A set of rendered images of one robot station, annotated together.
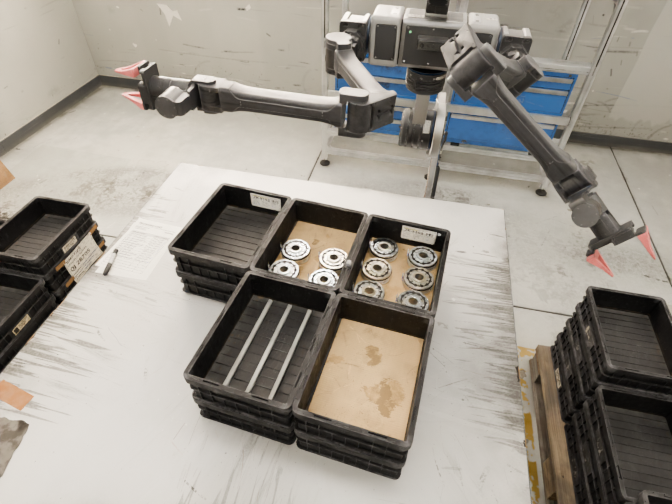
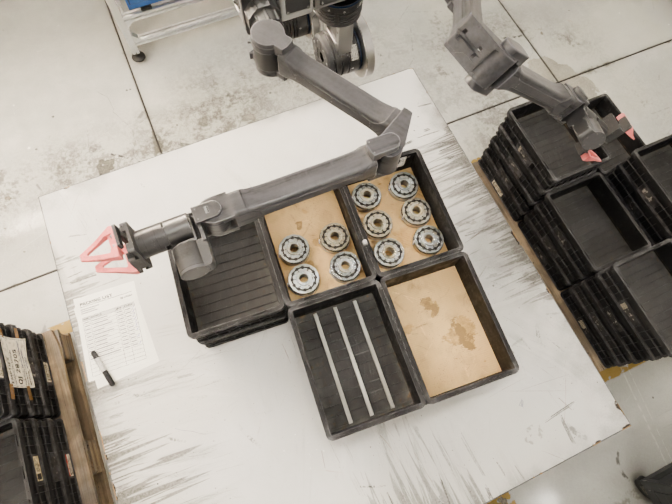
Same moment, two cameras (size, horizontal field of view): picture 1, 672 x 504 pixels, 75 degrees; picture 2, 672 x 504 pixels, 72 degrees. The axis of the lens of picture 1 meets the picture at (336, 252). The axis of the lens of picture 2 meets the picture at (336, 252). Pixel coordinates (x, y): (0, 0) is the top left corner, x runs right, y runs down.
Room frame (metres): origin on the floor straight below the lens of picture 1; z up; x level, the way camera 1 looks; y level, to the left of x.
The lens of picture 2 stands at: (0.64, 0.37, 2.31)
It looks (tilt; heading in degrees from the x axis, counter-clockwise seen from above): 70 degrees down; 320
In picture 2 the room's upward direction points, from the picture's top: 5 degrees clockwise
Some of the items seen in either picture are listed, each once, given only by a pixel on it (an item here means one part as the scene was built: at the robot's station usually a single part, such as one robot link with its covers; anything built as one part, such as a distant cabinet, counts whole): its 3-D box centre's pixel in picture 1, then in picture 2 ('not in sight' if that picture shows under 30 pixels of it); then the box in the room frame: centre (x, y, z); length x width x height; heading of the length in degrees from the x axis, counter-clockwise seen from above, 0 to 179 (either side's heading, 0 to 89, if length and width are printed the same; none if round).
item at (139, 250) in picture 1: (139, 246); (112, 331); (1.28, 0.80, 0.70); 0.33 x 0.23 x 0.01; 169
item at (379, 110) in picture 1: (348, 80); (325, 96); (1.19, -0.02, 1.45); 0.45 x 0.14 x 0.10; 19
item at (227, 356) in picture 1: (267, 343); (353, 358); (0.73, 0.19, 0.87); 0.40 x 0.30 x 0.11; 164
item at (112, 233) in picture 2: (134, 77); (108, 252); (1.11, 0.53, 1.47); 0.09 x 0.07 x 0.07; 79
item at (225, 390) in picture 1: (266, 333); (354, 356); (0.73, 0.19, 0.92); 0.40 x 0.30 x 0.02; 164
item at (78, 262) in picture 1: (83, 256); (17, 361); (1.50, 1.23, 0.41); 0.31 x 0.02 x 0.16; 169
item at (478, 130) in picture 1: (504, 110); not in sight; (2.78, -1.10, 0.60); 0.72 x 0.03 x 0.56; 79
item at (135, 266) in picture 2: (138, 91); (116, 258); (1.11, 0.53, 1.44); 0.09 x 0.07 x 0.07; 79
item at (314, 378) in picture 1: (367, 371); (442, 327); (0.64, -0.10, 0.87); 0.40 x 0.30 x 0.11; 164
